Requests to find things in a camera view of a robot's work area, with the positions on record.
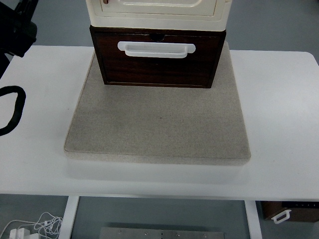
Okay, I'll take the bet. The cream upper cabinet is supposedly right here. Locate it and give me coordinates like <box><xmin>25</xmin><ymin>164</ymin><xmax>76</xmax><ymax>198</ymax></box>
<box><xmin>86</xmin><ymin>0</ymin><xmax>232</xmax><ymax>31</ymax></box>

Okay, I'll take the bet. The white right table leg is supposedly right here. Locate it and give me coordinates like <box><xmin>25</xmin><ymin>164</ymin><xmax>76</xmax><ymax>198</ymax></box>
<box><xmin>244</xmin><ymin>200</ymin><xmax>262</xmax><ymax>239</ymax></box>

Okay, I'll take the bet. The white power adapter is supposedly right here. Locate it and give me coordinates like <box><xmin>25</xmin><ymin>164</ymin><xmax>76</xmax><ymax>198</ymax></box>
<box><xmin>9</xmin><ymin>228</ymin><xmax>30</xmax><ymax>239</ymax></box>

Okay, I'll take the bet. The white left table leg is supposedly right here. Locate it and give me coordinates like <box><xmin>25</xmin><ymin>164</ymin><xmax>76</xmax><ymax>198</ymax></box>
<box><xmin>58</xmin><ymin>196</ymin><xmax>80</xmax><ymax>239</ymax></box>

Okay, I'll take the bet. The white handle of floor drawer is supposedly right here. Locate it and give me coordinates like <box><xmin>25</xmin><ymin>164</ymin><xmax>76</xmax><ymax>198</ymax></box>
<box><xmin>271</xmin><ymin>209</ymin><xmax>292</xmax><ymax>224</ymax></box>

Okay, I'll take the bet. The white cable on floor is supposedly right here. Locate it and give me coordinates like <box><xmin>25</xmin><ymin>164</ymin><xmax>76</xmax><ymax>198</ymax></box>
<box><xmin>0</xmin><ymin>212</ymin><xmax>64</xmax><ymax>239</ymax></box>

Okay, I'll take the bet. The white table leg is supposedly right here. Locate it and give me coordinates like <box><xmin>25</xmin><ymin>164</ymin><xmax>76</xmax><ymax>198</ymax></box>
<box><xmin>244</xmin><ymin>200</ymin><xmax>262</xmax><ymax>239</ymax></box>
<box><xmin>58</xmin><ymin>196</ymin><xmax>80</xmax><ymax>239</ymax></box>

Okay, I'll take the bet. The beige fabric platform pad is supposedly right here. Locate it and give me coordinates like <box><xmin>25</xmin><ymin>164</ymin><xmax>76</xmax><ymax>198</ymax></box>
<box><xmin>64</xmin><ymin>43</ymin><xmax>251</xmax><ymax>165</ymax></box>

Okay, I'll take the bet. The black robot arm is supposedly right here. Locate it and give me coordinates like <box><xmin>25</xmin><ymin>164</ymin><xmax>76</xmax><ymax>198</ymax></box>
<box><xmin>0</xmin><ymin>0</ymin><xmax>38</xmax><ymax>75</ymax></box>

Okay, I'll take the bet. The brown drawer on floor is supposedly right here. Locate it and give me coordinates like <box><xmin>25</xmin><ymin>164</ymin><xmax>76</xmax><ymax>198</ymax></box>
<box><xmin>261</xmin><ymin>201</ymin><xmax>319</xmax><ymax>223</ymax></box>

